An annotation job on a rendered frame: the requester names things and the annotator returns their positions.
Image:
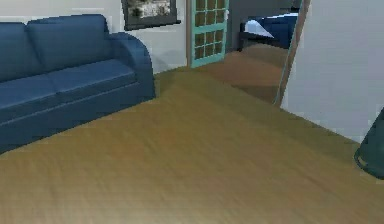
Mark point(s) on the dark framed wall picture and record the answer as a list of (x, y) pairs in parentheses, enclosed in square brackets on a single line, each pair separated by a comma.
[(150, 11)]

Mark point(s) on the blue sofa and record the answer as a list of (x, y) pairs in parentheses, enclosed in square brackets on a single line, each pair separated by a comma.
[(66, 76)]

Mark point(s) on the blue bed with dark frame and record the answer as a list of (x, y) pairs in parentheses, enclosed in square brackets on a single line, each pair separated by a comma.
[(280, 30)]

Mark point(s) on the teal glazed room door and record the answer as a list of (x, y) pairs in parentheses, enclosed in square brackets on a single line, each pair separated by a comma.
[(209, 33)]

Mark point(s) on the dark teal bin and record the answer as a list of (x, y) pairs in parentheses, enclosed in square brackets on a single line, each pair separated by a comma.
[(373, 146)]

